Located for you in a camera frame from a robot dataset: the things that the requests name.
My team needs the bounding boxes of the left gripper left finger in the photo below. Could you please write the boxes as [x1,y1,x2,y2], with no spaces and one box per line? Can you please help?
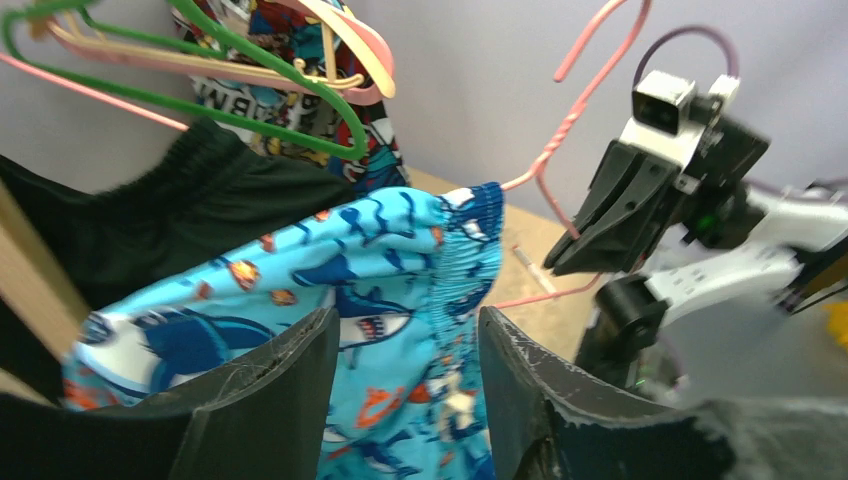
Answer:
[1,309,340,480]

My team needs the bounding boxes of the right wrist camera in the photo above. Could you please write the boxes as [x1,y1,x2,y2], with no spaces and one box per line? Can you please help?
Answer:
[618,70,740,168]

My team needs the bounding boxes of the pink wire hanger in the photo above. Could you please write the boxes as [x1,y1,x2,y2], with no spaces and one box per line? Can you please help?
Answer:
[492,0,655,311]

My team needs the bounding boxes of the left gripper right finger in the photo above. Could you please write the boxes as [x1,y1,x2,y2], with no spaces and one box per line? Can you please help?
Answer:
[478,307,736,479]

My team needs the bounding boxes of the pink hanger with black shorts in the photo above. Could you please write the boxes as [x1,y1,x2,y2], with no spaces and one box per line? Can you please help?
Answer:
[1,53,188,131]

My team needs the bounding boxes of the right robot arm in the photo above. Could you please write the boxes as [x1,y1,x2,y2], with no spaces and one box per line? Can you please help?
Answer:
[543,115,847,397]

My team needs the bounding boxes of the pink plastic hanger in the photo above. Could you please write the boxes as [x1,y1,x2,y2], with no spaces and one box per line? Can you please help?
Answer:
[45,1,396,105]

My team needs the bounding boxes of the black shorts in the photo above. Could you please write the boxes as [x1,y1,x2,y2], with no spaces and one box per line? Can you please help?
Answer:
[0,117,359,403]

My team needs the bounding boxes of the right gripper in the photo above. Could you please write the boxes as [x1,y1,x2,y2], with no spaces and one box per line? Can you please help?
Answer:
[543,115,770,276]

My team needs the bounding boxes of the wooden clothes rack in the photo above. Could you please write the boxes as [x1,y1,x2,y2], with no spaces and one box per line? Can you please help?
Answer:
[1,186,89,406]

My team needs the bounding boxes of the cream wooden hanger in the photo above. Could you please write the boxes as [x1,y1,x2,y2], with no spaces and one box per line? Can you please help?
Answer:
[27,1,373,87]

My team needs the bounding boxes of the colourful comic print shorts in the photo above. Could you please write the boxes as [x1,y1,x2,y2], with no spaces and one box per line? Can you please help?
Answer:
[198,1,409,196]

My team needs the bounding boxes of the blue shark print shorts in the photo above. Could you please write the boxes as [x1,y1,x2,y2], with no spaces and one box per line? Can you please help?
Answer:
[63,182,504,479]

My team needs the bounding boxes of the green hanger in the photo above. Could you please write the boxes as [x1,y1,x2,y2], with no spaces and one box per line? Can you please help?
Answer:
[1,1,369,160]

